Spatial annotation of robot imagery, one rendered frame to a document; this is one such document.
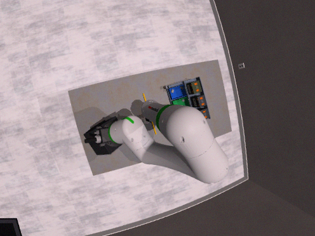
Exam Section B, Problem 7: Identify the blue open bin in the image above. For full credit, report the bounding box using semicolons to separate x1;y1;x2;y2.
168;85;186;100

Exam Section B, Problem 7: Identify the grey metal shelf frame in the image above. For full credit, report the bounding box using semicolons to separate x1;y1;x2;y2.
165;77;208;108

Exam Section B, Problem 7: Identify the green bin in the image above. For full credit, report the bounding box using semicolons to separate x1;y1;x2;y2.
172;97;190;107

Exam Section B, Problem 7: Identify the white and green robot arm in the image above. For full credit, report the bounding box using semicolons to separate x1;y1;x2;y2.
84;100;229;184

